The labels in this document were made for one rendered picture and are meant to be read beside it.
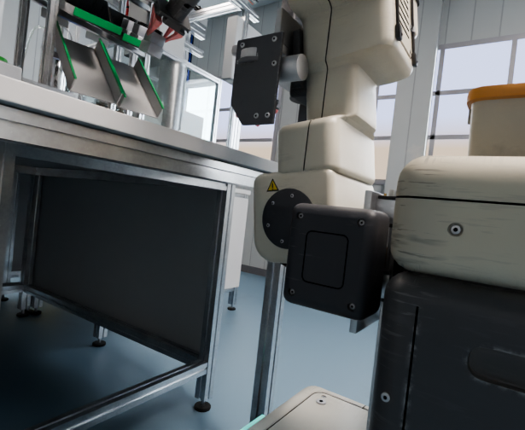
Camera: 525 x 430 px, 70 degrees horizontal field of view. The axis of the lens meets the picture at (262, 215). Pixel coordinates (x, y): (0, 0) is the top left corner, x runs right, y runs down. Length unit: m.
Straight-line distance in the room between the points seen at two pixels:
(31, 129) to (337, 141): 0.44
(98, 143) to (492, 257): 0.54
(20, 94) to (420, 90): 3.38
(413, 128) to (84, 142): 3.20
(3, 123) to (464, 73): 3.49
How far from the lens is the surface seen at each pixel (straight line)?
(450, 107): 3.66
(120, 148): 0.65
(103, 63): 1.32
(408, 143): 3.57
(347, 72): 0.70
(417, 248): 0.40
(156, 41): 1.20
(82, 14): 1.22
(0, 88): 0.55
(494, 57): 3.75
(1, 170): 0.89
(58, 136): 0.60
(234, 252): 2.60
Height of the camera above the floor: 0.74
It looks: 1 degrees down
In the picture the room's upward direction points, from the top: 6 degrees clockwise
